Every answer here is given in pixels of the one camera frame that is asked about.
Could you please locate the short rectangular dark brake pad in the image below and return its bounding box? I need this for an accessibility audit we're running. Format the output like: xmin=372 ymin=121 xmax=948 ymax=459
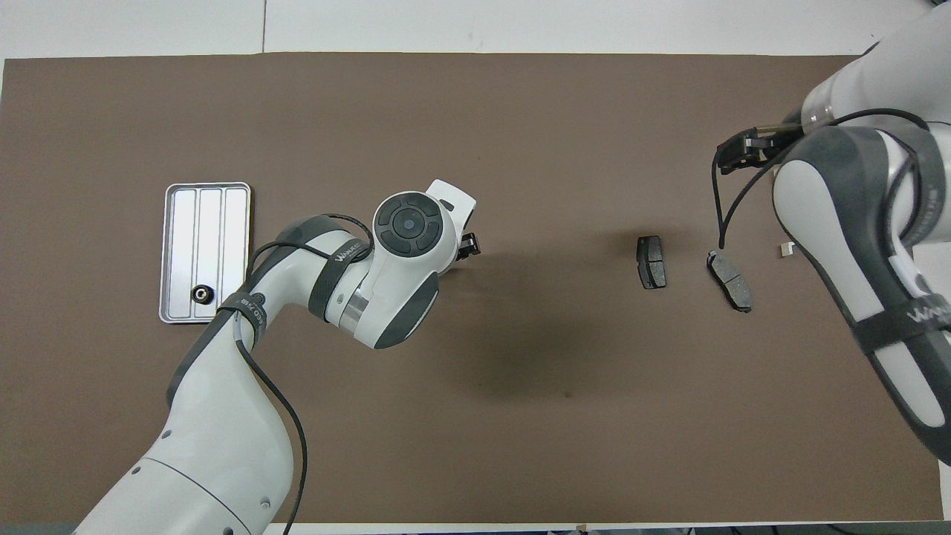
xmin=637 ymin=236 xmax=668 ymax=291

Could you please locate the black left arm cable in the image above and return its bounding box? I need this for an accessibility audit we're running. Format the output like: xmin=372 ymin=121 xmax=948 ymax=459
xmin=232 ymin=214 xmax=372 ymax=535

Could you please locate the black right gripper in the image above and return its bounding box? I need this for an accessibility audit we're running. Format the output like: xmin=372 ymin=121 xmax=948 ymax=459
xmin=717 ymin=125 xmax=807 ymax=173

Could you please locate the long curved dark brake pad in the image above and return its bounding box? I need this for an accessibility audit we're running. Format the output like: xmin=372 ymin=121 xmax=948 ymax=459
xmin=706 ymin=251 xmax=753 ymax=314

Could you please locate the silver metal tray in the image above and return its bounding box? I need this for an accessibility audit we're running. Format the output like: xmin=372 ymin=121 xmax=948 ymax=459
xmin=158 ymin=182 xmax=252 ymax=325

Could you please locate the brown table mat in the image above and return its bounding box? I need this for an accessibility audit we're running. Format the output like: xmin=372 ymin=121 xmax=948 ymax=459
xmin=0 ymin=52 xmax=944 ymax=525

